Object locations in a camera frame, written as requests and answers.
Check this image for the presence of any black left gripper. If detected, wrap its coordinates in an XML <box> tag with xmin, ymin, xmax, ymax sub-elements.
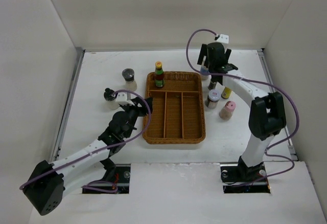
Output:
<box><xmin>121</xmin><ymin>97</ymin><xmax>152</xmax><ymax>139</ymax></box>

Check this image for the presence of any tall white pearl jar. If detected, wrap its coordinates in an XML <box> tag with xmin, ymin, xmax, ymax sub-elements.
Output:
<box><xmin>200</xmin><ymin>65</ymin><xmax>209</xmax><ymax>80</ymax></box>

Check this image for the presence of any green label sauce bottle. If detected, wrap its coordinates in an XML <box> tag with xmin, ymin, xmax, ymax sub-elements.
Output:
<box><xmin>154</xmin><ymin>61</ymin><xmax>165</xmax><ymax>88</ymax></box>

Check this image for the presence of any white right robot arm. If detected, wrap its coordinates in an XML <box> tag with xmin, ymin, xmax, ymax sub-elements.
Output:
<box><xmin>197</xmin><ymin>42</ymin><xmax>286</xmax><ymax>184</ymax></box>

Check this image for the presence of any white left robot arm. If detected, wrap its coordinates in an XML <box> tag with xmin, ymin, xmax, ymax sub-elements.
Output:
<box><xmin>20</xmin><ymin>96</ymin><xmax>153</xmax><ymax>216</ymax></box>

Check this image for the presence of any small black knob shaker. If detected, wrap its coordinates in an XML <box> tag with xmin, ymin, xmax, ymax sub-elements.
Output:
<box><xmin>103</xmin><ymin>88</ymin><xmax>120</xmax><ymax>110</ymax></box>

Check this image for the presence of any dark pepper spice bottle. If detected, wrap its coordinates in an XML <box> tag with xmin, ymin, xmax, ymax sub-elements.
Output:
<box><xmin>208</xmin><ymin>80</ymin><xmax>217</xmax><ymax>90</ymax></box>

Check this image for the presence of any brown wicker divided basket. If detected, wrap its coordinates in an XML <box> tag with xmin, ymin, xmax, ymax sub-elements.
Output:
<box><xmin>143</xmin><ymin>72</ymin><xmax>206</xmax><ymax>145</ymax></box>

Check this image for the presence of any yellow label brown bottle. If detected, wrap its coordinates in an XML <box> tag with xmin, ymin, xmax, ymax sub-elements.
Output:
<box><xmin>221</xmin><ymin>87</ymin><xmax>232</xmax><ymax>99</ymax></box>

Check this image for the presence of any white lid spice jar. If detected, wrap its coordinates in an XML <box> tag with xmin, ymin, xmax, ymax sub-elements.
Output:
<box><xmin>205</xmin><ymin>89</ymin><xmax>221</xmax><ymax>109</ymax></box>

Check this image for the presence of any pink lid spice shaker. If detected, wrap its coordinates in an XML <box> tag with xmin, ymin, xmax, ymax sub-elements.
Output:
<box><xmin>219</xmin><ymin>101</ymin><xmax>236</xmax><ymax>121</ymax></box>

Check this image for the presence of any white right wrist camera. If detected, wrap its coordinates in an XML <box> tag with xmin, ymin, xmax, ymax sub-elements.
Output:
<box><xmin>215</xmin><ymin>34</ymin><xmax>229</xmax><ymax>44</ymax></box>

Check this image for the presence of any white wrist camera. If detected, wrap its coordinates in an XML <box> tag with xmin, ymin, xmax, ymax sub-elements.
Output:
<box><xmin>115</xmin><ymin>92</ymin><xmax>132</xmax><ymax>106</ymax></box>
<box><xmin>215</xmin><ymin>34</ymin><xmax>229</xmax><ymax>44</ymax></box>

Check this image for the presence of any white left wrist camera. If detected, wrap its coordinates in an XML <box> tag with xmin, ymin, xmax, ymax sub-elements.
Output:
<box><xmin>115</xmin><ymin>92</ymin><xmax>132</xmax><ymax>106</ymax></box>

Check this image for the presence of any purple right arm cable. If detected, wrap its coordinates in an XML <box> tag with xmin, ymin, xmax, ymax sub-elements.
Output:
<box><xmin>185</xmin><ymin>28</ymin><xmax>300</xmax><ymax>189</ymax></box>

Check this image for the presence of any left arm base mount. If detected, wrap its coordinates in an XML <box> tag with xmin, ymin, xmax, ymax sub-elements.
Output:
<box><xmin>82</xmin><ymin>158</ymin><xmax>131</xmax><ymax>194</ymax></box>

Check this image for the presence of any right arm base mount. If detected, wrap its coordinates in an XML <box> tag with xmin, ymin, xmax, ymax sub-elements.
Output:
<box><xmin>220</xmin><ymin>163</ymin><xmax>270</xmax><ymax>194</ymax></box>

